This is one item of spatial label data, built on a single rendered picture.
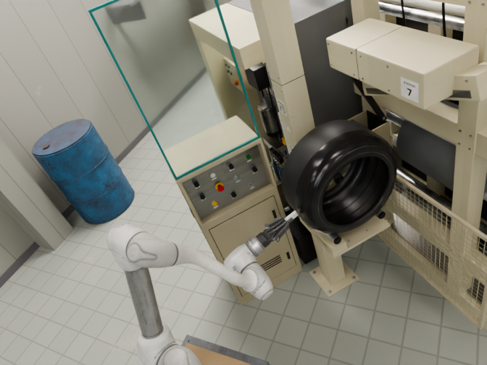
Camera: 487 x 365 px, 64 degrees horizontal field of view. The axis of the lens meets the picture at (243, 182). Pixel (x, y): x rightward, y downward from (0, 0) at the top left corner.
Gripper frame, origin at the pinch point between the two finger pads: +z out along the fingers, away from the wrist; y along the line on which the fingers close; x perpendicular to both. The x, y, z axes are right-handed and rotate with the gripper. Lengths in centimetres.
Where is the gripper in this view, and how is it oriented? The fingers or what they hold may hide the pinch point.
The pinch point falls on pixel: (291, 216)
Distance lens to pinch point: 196.5
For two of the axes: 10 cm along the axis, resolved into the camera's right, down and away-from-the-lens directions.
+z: 7.8, -6.3, 0.0
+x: 4.9, 6.0, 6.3
